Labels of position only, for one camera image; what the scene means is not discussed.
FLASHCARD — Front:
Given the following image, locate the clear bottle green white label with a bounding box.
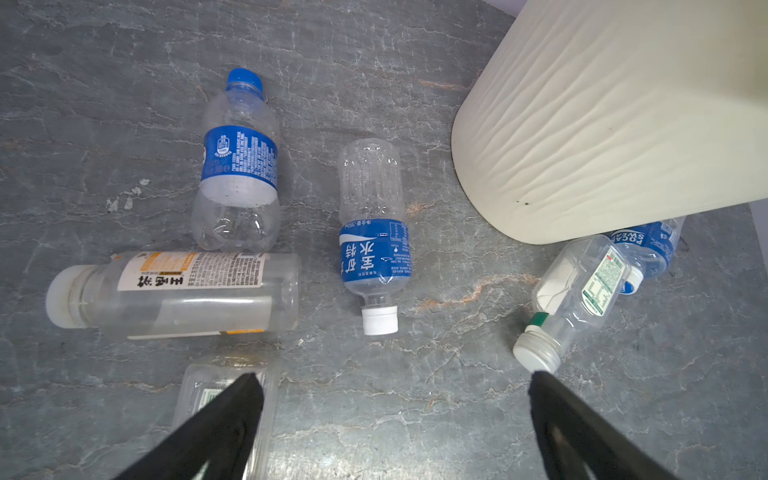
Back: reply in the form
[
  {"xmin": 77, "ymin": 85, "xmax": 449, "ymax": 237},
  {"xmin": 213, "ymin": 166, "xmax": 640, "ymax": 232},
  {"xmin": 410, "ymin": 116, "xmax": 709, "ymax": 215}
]
[{"xmin": 513, "ymin": 234, "xmax": 630, "ymax": 373}]

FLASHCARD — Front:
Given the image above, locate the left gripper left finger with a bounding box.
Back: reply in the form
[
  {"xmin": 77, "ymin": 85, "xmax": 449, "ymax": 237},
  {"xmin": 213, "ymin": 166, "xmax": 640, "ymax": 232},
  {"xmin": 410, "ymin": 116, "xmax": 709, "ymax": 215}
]
[{"xmin": 118, "ymin": 373, "xmax": 265, "ymax": 479}]

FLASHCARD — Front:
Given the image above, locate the cream plastic waste bin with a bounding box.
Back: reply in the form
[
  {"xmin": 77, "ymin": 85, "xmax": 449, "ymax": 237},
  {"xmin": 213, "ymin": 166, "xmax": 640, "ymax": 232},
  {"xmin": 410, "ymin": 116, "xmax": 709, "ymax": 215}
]
[{"xmin": 451, "ymin": 1, "xmax": 767, "ymax": 245}]

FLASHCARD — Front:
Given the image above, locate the small bottle blue cap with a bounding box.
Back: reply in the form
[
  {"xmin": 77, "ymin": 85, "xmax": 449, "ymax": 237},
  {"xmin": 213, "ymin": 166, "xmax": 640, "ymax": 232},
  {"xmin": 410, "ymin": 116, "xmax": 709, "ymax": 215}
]
[{"xmin": 191, "ymin": 68, "xmax": 281, "ymax": 253}]

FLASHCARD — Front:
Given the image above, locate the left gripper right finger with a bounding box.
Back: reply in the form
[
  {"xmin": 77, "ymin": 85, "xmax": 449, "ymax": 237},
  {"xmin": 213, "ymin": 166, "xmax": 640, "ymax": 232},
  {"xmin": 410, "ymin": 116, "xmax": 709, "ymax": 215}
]
[{"xmin": 528, "ymin": 371, "xmax": 674, "ymax": 479}]

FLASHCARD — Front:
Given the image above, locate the clear bottle green label front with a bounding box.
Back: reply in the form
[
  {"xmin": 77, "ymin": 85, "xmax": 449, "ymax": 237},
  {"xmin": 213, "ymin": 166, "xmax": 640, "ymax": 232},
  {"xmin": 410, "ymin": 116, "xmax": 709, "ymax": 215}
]
[{"xmin": 172, "ymin": 353, "xmax": 280, "ymax": 479}]

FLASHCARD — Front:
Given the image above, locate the Pocari bottle blue label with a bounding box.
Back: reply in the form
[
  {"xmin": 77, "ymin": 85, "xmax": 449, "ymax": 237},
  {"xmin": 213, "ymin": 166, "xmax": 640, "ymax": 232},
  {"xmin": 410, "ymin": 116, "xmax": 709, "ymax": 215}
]
[{"xmin": 338, "ymin": 138, "xmax": 412, "ymax": 336}]

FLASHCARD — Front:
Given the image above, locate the clear bottle blue label white cap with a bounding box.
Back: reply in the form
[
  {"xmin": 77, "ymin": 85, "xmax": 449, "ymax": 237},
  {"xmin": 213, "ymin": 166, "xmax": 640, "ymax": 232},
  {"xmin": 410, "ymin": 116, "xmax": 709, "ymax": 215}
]
[{"xmin": 609, "ymin": 216, "xmax": 686, "ymax": 295}]

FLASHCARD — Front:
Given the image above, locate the small clear bottle lying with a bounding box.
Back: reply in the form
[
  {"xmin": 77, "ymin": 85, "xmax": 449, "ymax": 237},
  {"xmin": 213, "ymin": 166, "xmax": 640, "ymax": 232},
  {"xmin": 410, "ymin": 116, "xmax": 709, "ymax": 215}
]
[{"xmin": 45, "ymin": 251, "xmax": 300, "ymax": 340}]

